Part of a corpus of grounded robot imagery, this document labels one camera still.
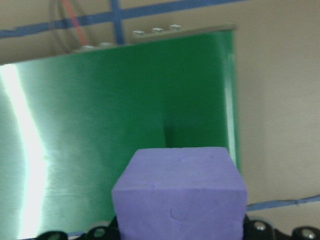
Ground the purple foam block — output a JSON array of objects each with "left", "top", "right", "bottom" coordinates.
[{"left": 111, "top": 146, "right": 249, "bottom": 240}]

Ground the green conveyor belt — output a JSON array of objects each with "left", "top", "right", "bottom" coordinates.
[{"left": 0, "top": 23, "right": 242, "bottom": 240}]

